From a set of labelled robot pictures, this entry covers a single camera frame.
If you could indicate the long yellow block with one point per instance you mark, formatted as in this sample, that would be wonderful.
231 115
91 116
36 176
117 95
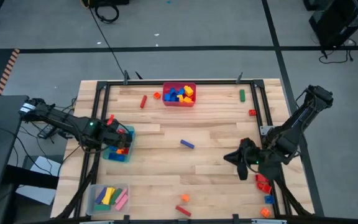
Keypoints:
108 196

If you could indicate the small blue block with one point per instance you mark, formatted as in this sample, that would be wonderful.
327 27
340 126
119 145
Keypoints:
121 157
113 156
131 134

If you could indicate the green translucent plastic bin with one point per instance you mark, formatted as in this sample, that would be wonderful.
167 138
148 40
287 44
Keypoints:
106 155

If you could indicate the red plastic bin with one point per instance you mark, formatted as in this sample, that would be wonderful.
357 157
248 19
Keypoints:
166 104

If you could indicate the long red block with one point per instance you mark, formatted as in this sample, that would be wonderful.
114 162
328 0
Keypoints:
183 211

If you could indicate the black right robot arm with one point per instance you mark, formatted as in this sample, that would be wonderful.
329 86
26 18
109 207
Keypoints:
303 115

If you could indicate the striped hazard strip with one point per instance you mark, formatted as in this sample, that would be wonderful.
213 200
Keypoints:
7 71

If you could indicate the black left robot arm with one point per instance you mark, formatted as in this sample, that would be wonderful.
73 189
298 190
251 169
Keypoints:
57 119

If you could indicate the black equipment rack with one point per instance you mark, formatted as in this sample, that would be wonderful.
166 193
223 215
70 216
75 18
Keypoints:
340 21

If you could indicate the clear plastic bin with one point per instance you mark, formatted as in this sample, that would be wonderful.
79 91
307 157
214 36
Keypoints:
90 211

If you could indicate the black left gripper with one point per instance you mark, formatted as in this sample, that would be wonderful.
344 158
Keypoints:
113 137

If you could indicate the red clip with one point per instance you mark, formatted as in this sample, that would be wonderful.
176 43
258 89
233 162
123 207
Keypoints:
110 119

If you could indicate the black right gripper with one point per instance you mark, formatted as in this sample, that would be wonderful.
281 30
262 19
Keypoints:
256 155

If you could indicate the black side table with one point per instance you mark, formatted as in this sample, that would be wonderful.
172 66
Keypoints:
2 140

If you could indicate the black power adapter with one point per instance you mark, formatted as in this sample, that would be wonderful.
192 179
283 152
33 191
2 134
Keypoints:
46 131

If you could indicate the long dark blue block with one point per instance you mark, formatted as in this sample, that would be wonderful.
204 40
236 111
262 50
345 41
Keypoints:
187 144

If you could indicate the long green block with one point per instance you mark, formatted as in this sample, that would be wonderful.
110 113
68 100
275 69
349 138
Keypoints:
242 95
102 207
116 196

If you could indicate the black aluminium table frame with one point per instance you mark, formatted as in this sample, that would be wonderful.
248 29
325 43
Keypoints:
179 82

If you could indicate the long pink block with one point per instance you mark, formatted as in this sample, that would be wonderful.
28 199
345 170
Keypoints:
121 195

